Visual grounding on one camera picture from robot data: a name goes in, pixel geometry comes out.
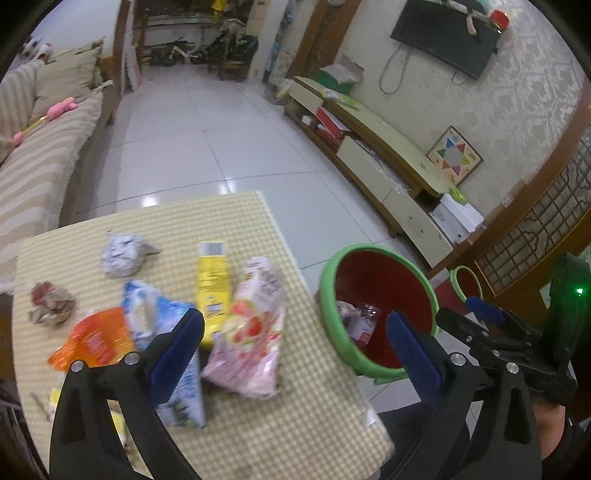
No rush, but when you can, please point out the red folder in cabinet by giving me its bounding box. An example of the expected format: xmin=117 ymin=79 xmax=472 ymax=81
xmin=315 ymin=107 xmax=352 ymax=140

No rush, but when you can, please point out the green box with papers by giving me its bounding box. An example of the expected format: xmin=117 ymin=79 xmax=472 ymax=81
xmin=315 ymin=55 xmax=365 ymax=95

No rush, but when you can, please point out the wooden lattice door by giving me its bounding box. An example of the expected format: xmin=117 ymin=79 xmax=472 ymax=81
xmin=428 ymin=84 xmax=590 ymax=326

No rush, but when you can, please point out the pink toy on sofa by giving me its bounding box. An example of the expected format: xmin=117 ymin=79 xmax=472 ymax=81
xmin=12 ymin=97 xmax=78 ymax=147

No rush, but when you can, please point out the child balance bike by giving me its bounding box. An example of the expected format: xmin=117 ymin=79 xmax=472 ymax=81
xmin=160 ymin=41 xmax=206 ymax=67

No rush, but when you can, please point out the green rimmed red trash bin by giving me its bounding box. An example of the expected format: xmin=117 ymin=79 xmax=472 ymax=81
xmin=318 ymin=244 xmax=439 ymax=384

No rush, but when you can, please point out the white box beside cabinet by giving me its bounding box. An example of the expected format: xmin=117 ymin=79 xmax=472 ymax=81
xmin=430 ymin=193 xmax=485 ymax=244

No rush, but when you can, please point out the checkered beige table mat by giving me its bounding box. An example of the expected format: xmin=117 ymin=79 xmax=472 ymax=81
xmin=12 ymin=192 xmax=393 ymax=479

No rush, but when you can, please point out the pink Pocky snack bag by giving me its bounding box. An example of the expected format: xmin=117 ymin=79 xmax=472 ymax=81
xmin=201 ymin=257 xmax=286 ymax=399

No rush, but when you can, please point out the cream wooden TV cabinet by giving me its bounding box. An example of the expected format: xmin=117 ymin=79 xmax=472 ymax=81
xmin=284 ymin=77 xmax=456 ymax=277

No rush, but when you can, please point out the chinese checkers board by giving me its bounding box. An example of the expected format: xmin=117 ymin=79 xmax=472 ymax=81
xmin=427 ymin=126 xmax=482 ymax=186

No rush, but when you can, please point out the yellow drink carton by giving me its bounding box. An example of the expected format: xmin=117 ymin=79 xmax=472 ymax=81
xmin=195 ymin=241 xmax=231 ymax=349

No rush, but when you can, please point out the orange snack wrapper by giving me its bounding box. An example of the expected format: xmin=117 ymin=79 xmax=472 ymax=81
xmin=47 ymin=307 xmax=135 ymax=372

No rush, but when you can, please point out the trash inside bin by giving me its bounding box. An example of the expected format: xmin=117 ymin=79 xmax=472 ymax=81
xmin=337 ymin=300 xmax=382 ymax=350

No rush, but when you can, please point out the person's right hand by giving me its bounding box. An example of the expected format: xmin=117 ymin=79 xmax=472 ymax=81
xmin=533 ymin=397 xmax=576 ymax=466

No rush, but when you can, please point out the silver foil ball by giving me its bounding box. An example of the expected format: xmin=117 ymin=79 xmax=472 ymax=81
xmin=101 ymin=232 xmax=160 ymax=278

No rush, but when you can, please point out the beige sofa cushion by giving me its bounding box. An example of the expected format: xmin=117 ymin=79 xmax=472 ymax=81
xmin=31 ymin=42 xmax=103 ymax=119

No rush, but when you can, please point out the wall mounted black television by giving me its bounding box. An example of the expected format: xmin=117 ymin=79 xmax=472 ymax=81
xmin=391 ymin=1 xmax=502 ymax=80

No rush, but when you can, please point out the blue toothpaste box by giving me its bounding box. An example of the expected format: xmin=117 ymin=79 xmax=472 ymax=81
xmin=121 ymin=280 xmax=208 ymax=429

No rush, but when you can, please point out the striped beige sofa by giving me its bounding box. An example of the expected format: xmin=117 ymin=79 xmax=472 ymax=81
xmin=1 ymin=62 xmax=115 ymax=295

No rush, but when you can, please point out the brown paper ball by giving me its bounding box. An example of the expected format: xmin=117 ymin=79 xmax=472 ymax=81
xmin=29 ymin=281 xmax=75 ymax=327

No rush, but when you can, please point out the small red trash bin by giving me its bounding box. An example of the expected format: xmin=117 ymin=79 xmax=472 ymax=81
xmin=450 ymin=266 xmax=483 ymax=304

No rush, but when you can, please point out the black white plush toy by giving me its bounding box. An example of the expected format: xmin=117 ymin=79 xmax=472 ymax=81
xmin=18 ymin=36 xmax=52 ymax=64

